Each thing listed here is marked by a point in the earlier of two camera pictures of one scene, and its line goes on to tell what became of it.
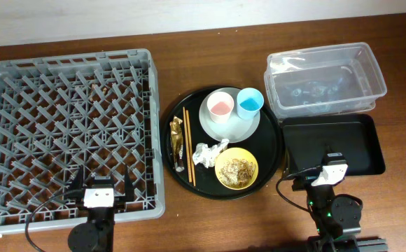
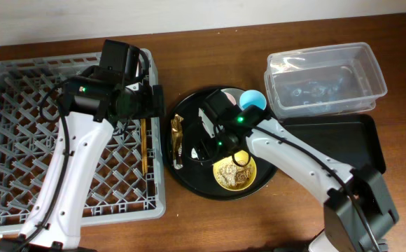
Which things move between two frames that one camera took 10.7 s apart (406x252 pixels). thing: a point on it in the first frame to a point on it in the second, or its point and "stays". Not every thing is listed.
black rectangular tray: x=307 y=139 stays
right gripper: x=300 y=183 to x=196 y=141
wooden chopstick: x=190 y=180 to x=143 y=143
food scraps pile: x=237 y=172 stays
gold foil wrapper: x=176 y=142 stays
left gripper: x=120 y=200 to x=157 y=101
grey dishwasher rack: x=41 y=119 stays
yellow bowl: x=236 y=169 stays
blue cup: x=249 y=102 stays
